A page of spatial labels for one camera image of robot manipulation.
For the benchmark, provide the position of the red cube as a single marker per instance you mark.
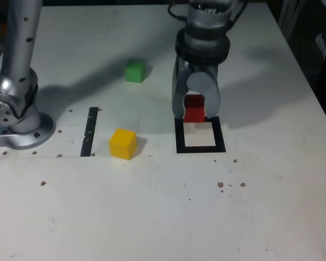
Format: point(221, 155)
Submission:
point(194, 114)

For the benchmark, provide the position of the green cube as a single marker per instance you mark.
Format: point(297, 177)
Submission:
point(134, 72)

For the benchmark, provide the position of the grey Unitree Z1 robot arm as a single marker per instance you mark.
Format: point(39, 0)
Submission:
point(19, 54)

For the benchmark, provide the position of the pale ribbed background object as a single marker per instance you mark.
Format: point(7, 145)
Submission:
point(290, 16)

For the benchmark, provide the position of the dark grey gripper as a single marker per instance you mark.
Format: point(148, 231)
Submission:
point(203, 67)

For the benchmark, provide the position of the white background object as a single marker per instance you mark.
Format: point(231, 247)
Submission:
point(320, 44)

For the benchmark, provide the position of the yellow cube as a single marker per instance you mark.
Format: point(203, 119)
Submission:
point(122, 144)

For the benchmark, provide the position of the black tape square outline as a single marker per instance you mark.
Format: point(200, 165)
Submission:
point(179, 136)

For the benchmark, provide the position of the black tape strip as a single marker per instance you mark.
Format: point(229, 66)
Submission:
point(88, 136)

